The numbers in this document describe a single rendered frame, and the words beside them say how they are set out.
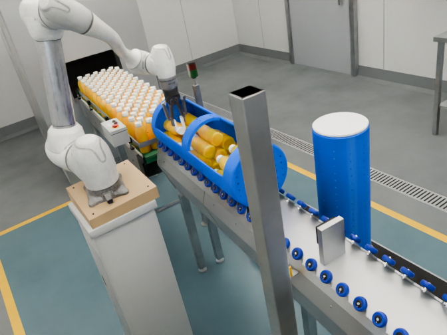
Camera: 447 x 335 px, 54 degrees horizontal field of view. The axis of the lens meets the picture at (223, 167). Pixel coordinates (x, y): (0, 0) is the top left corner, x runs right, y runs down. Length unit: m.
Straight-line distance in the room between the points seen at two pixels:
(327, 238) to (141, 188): 0.88
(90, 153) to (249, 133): 1.06
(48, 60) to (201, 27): 5.61
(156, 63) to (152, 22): 4.89
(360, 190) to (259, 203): 1.39
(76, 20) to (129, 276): 1.14
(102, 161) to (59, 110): 0.30
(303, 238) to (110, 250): 0.85
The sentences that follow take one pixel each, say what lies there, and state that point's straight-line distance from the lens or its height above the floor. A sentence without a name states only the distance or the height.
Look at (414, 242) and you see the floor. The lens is 3.16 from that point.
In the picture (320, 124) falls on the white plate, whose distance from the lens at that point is 2.32.
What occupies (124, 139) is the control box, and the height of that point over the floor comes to 1.02.
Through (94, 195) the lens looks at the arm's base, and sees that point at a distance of 2.00.
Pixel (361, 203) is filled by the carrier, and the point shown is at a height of 0.61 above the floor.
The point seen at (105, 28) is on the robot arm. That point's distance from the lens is 1.93.
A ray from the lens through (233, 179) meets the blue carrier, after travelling 1.75.
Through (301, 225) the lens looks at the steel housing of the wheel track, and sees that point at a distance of 1.79.
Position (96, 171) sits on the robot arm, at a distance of 1.92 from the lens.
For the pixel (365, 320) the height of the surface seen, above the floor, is 0.93.
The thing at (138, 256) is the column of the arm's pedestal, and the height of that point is 0.75.
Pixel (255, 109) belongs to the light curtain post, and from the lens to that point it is 0.94.
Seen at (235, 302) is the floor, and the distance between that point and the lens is 2.82.
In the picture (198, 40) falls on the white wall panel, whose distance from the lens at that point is 7.44.
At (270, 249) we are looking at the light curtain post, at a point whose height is 1.29.
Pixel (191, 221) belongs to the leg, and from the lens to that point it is 2.79.
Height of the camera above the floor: 2.02
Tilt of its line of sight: 29 degrees down
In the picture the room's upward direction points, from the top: 11 degrees counter-clockwise
